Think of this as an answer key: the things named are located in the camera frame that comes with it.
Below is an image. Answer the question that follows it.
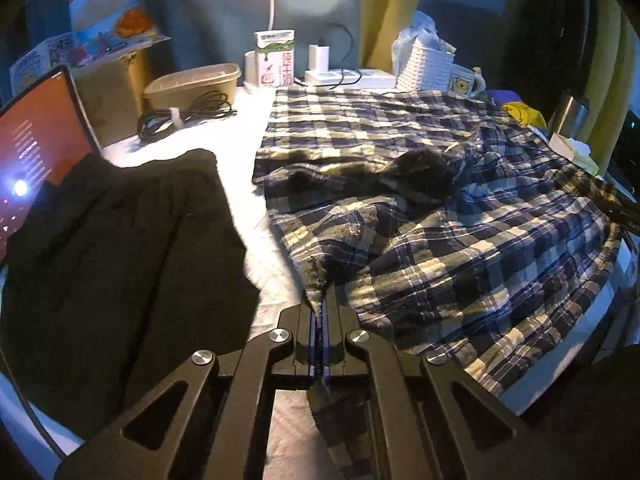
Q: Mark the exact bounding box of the crumpled paper tissue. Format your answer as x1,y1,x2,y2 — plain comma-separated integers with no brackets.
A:
550,132,598,176

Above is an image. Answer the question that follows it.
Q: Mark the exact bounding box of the coiled black cable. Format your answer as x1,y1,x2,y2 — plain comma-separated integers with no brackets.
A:
137,91,236,142

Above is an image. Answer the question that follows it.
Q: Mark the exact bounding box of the brown lidded food container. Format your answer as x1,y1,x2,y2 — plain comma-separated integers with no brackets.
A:
143,63,242,113

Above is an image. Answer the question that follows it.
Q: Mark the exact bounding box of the yellow curtain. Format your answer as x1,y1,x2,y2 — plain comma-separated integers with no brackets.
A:
357,0,433,71
582,0,640,176

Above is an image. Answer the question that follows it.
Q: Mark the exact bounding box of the printed paper leaflet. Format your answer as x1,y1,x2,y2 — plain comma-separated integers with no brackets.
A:
9,32,76,98

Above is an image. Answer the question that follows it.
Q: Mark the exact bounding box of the steel tumbler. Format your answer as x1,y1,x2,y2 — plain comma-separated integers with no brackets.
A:
547,91,591,141

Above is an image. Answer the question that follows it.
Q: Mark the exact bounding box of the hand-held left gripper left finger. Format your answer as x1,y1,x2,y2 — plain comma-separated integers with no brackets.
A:
54,294,323,480

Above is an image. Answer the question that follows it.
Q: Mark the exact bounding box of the white bear print mug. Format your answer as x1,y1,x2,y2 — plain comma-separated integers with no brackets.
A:
447,66,487,98

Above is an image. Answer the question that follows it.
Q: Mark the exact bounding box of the yellow plush toy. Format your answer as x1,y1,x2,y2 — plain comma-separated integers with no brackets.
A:
500,101,548,128

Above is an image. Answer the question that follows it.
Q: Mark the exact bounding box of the white plastic basket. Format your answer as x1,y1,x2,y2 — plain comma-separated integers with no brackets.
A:
396,40,456,92

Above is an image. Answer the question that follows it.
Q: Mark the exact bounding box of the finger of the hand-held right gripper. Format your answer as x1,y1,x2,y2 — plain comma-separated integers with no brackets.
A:
592,177,640,235

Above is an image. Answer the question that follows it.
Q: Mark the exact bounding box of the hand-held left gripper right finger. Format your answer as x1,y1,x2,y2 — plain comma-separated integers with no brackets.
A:
322,285,532,480

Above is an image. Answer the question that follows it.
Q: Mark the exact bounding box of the cardboard box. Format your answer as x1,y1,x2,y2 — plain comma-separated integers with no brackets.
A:
70,47,151,146

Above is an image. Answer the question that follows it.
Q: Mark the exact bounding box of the white power strip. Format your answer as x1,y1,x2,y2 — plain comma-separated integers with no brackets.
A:
305,67,398,90

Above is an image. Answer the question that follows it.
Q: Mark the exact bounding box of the black cloth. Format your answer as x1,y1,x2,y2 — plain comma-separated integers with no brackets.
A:
0,149,263,426

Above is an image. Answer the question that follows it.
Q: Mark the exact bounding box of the laptop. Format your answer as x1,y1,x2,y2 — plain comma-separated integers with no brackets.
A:
0,65,103,261

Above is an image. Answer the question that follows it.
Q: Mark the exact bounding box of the white desk lamp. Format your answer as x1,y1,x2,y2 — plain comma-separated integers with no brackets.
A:
243,0,346,95

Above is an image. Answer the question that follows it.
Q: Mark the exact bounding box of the crumpled plastic bag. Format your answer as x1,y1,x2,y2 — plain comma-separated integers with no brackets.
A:
391,10,451,56

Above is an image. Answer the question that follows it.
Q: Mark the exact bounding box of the white charger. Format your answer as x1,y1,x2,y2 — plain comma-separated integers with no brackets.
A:
308,44,331,73

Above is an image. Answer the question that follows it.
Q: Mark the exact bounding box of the milk carton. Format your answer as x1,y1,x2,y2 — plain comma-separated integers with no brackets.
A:
253,30,296,90

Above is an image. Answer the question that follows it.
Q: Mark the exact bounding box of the snack bag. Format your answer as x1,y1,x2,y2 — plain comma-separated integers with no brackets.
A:
67,0,171,68

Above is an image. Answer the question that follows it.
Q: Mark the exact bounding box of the black charger cable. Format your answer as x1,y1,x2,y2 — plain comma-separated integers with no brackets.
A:
319,22,362,92

